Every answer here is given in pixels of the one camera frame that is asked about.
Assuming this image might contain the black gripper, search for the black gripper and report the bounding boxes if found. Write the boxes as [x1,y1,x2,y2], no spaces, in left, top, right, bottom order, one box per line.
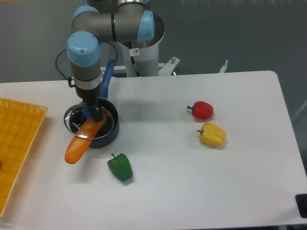
[68,76,103,123]

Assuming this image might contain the glass pot lid blue knob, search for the glass pot lid blue knob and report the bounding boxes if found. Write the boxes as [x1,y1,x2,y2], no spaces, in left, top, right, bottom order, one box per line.
[64,103,119,145]

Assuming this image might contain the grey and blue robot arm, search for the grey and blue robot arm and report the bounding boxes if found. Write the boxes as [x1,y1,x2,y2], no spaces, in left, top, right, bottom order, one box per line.
[67,0,154,122]

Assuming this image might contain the orange toy baguette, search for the orange toy baguette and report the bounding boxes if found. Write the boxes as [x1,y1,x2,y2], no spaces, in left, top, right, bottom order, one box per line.
[64,113,108,164]

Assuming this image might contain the green toy bell pepper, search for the green toy bell pepper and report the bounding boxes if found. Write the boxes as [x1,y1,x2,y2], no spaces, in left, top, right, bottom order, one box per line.
[107,153,133,182]

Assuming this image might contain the yellow plastic basket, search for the yellow plastic basket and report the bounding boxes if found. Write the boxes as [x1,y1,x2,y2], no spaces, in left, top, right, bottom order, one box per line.
[0,98,48,216]

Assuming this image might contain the red toy bell pepper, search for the red toy bell pepper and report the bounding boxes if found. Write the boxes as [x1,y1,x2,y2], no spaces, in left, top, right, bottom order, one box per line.
[187,101,214,121]

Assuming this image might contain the yellow toy bell pepper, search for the yellow toy bell pepper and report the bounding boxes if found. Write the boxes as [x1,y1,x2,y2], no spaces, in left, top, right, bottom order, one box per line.
[197,122,226,147]

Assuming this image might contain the metal table clamp right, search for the metal table clamp right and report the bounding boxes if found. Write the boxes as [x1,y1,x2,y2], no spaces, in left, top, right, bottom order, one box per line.
[219,59,229,73]

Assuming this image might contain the black device at table edge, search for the black device at table edge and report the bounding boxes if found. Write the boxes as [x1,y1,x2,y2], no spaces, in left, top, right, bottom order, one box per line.
[295,194,307,219]

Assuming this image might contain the dark pot blue handle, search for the dark pot blue handle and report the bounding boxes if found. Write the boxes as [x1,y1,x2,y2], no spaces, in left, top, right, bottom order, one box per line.
[64,59,119,148]

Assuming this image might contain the black cable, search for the black cable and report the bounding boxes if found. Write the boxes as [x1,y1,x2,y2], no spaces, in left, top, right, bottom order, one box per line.
[55,42,118,80]

